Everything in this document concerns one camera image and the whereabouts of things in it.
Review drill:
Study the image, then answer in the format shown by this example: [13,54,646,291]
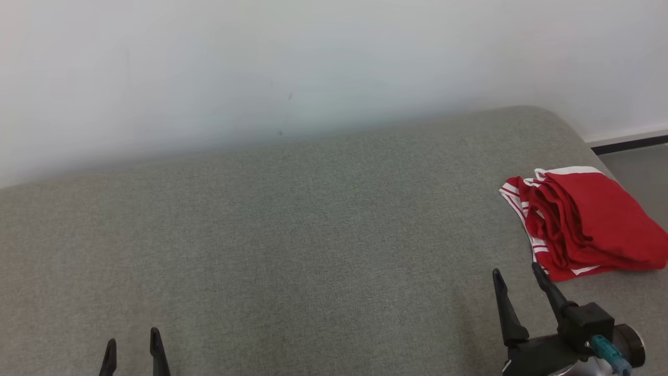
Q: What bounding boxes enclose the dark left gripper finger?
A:
[150,327,172,376]
[99,338,118,376]

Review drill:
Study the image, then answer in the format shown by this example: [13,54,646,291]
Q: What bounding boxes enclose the grey fabric sofa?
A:
[0,105,668,376]

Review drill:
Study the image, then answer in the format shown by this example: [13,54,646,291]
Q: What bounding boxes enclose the teal right camera connector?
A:
[590,335,634,372]

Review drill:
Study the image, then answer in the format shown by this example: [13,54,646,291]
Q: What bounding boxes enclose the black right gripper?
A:
[492,262,594,376]

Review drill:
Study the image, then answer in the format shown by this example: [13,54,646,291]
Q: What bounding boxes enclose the white baseboard with black strip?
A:
[583,124,668,156]

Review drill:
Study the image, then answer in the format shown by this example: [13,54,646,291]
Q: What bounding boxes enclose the red shorts with white stripe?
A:
[522,166,668,272]

